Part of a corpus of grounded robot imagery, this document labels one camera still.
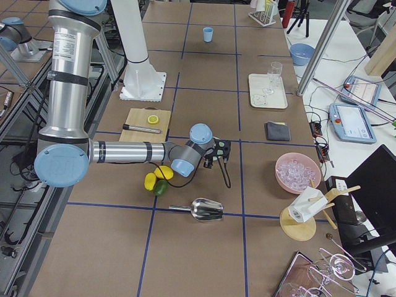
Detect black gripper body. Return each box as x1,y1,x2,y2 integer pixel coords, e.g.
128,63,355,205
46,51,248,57
204,139,231,164

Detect light blue plastic cup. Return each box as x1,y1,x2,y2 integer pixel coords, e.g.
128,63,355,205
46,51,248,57
202,27,213,43

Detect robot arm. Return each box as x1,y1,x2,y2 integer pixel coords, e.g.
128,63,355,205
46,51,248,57
34,1,231,187

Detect metal ice scoop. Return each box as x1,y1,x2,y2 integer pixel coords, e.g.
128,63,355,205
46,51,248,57
168,197,223,222

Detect pink bowl with ice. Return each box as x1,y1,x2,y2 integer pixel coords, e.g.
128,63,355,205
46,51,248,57
275,152,322,194

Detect blue bowl with fork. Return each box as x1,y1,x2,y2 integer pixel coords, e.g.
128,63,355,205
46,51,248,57
290,43,315,66

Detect yellow lemon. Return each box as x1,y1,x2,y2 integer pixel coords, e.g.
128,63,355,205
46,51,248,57
154,165,174,180
144,173,157,191

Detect green lime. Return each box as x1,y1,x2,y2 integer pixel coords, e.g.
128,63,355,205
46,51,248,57
153,179,169,197

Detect grey folded cloth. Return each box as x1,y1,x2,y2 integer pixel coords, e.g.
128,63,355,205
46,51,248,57
264,121,291,141

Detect lemon half slice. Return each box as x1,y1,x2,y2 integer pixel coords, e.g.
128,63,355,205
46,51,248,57
147,114,160,125

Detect wooden cutting board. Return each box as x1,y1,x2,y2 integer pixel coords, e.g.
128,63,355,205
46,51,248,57
119,108,171,143

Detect cream bear tray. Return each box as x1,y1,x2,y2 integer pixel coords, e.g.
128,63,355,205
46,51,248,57
248,74,288,110

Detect clear wine glass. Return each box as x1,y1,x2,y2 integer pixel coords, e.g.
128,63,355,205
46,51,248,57
263,61,283,95

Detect near blue teach pendant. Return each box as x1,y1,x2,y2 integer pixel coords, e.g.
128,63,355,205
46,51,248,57
329,103,377,144

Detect blue teach pendant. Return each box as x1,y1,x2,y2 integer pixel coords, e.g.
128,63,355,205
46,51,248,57
329,103,377,144
341,75,381,106

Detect black power strip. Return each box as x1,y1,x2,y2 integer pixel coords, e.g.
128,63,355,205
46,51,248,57
325,176,358,225

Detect metal stick green tip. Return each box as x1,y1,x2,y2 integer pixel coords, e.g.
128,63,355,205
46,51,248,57
312,77,396,129

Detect dark serving tray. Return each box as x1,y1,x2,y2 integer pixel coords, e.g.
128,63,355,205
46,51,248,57
272,251,313,297

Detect far blue teach pendant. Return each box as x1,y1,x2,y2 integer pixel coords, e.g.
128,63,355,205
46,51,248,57
341,75,381,106

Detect yellow plastic cup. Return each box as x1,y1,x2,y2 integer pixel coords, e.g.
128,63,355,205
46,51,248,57
265,0,278,17

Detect black monitor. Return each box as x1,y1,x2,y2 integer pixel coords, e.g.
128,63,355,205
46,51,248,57
339,144,395,256

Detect red cylinder bottle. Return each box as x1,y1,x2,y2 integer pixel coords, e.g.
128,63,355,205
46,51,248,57
282,0,295,28

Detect black tripod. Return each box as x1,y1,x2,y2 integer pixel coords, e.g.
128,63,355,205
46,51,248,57
286,0,310,38

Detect upside-down wine glasses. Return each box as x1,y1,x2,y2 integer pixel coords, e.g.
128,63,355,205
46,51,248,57
280,248,367,296

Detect white wire cup rack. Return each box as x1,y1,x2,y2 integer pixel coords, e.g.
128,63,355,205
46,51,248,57
248,0,276,27

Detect aluminium frame post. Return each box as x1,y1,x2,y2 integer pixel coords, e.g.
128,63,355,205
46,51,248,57
296,0,351,96

